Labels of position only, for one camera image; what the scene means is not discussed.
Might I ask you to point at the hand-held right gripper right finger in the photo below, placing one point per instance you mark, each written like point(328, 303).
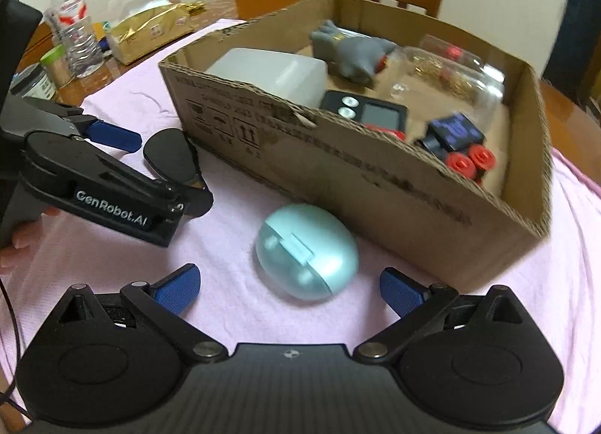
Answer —
point(401, 290)

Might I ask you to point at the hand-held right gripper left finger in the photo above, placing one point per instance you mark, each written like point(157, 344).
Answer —
point(176, 290)

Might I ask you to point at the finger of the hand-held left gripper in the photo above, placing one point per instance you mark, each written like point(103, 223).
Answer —
point(117, 137)
point(131, 180)

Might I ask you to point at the black oval case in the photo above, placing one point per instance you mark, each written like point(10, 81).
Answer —
point(169, 152)

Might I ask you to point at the mint green earbud case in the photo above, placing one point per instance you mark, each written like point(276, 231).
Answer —
point(305, 251)

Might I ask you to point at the brown cardboard box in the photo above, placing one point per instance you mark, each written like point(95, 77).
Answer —
point(357, 180)

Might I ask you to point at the translucent white plastic box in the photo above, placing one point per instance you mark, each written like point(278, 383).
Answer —
point(267, 72)

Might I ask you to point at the blue toy truck red wheels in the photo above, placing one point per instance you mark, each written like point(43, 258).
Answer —
point(458, 133)

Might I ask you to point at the black digital device with screen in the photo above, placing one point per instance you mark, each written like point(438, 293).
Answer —
point(371, 110)

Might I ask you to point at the clear bottle of gold capsules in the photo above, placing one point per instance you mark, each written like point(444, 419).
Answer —
point(462, 58)

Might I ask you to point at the person's left hand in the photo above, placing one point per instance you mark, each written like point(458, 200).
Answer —
point(28, 232)

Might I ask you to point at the small jar with green lid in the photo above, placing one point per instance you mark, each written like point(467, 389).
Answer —
point(55, 65)

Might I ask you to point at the dark jar with white label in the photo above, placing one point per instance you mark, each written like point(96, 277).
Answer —
point(33, 84)

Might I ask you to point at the pink cloth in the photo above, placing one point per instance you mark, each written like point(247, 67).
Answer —
point(244, 208)

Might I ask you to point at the gold tissue pack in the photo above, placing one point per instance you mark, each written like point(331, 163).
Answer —
point(150, 32)

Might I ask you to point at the clear plastic water bottle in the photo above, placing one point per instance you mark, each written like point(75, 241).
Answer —
point(75, 20)

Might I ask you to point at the empty clear plastic jar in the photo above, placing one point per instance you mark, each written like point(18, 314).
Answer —
point(474, 105)

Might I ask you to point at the grey cat toy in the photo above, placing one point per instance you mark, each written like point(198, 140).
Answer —
point(352, 53)

